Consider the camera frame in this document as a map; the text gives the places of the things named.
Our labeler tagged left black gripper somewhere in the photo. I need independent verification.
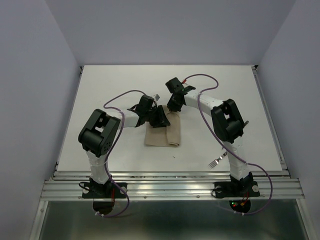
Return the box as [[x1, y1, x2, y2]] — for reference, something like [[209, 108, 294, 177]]
[[145, 105, 171, 128]]

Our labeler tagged beige cloth napkin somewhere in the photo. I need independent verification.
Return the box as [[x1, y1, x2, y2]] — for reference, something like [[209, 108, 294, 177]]
[[144, 105, 181, 147]]

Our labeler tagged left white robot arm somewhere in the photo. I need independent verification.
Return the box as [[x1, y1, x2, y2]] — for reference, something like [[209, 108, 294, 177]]
[[78, 94, 171, 197]]

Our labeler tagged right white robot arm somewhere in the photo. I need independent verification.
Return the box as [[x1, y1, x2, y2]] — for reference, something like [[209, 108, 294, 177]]
[[165, 77, 253, 195]]

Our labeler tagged steel fork black handle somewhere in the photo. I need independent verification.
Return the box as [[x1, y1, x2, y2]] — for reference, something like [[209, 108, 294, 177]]
[[208, 152, 227, 169]]

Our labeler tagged aluminium front rail frame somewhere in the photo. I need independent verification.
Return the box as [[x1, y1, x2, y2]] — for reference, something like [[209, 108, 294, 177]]
[[40, 170, 305, 201]]

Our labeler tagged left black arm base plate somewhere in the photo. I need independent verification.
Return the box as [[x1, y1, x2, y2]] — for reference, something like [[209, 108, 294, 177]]
[[78, 180, 126, 199]]

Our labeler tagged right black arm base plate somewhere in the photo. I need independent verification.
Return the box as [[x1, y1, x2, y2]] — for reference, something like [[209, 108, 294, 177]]
[[211, 181, 260, 199]]

